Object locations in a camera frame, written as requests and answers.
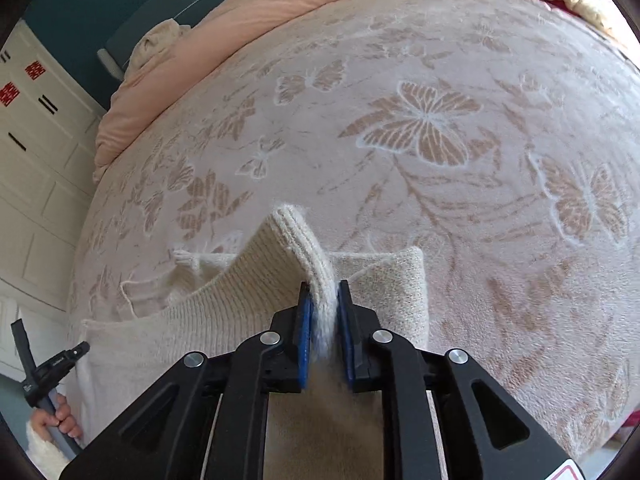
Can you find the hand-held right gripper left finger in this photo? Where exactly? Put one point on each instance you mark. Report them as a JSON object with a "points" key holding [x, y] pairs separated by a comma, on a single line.
{"points": [[304, 336]]}

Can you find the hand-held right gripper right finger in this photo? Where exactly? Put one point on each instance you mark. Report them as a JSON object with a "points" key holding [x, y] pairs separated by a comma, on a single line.
{"points": [[346, 336]]}

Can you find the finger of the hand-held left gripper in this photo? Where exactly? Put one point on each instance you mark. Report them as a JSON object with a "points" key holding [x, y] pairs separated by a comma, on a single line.
{"points": [[21, 342], [75, 351]]}

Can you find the cream knit sweater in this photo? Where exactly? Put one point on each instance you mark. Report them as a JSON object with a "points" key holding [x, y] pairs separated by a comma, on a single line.
{"points": [[225, 310]]}

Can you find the person's left forearm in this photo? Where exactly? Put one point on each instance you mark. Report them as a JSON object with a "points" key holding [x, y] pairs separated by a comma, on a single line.
{"points": [[44, 447]]}

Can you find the person's left hand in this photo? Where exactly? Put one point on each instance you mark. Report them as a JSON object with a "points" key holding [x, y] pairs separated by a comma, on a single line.
{"points": [[67, 417]]}

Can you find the butterfly print plush blanket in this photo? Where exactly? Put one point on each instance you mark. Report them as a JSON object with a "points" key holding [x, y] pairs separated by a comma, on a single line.
{"points": [[425, 200]]}

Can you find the white panelled wardrobe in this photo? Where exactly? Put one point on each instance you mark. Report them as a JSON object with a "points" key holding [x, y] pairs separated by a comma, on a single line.
{"points": [[40, 175]]}

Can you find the red paper sticker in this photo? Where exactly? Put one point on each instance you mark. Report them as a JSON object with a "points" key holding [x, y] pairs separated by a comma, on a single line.
{"points": [[33, 71], [7, 94]]}

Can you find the white plastic object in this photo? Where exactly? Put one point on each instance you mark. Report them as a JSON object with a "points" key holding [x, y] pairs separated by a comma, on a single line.
{"points": [[109, 62]]}

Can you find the cream crumpled cloth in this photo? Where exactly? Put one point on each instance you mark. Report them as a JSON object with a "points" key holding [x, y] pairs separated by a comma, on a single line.
{"points": [[155, 42]]}

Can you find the pink duvet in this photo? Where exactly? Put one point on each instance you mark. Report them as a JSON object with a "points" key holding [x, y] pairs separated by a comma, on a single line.
{"points": [[240, 15]]}

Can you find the blue padded headboard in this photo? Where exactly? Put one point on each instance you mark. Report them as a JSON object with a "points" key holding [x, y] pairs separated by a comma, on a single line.
{"points": [[65, 5]]}

